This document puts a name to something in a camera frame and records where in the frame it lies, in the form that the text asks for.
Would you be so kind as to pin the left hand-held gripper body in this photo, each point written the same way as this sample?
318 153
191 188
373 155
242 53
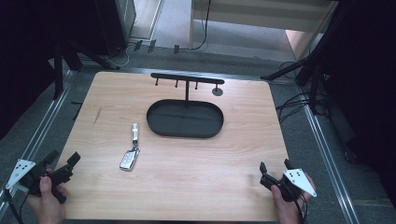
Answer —
21 169

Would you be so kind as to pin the aluminium floor rail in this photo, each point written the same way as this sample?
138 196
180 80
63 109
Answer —
37 133
330 161

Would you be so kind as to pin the white shelf unit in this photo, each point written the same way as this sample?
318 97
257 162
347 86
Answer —
249 14

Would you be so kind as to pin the black metal stand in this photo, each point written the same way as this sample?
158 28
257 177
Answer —
311 73
59 68

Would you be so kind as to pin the dark cabinet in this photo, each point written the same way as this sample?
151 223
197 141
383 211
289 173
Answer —
116 21

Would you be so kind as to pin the person's left hand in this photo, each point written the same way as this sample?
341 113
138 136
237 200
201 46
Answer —
46 202

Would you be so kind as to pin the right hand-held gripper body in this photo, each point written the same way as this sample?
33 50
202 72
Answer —
297 180

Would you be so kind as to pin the black key rack with tray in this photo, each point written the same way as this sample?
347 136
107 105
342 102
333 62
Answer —
185 118

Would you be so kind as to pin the person's right hand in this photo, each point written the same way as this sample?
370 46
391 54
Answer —
286 207

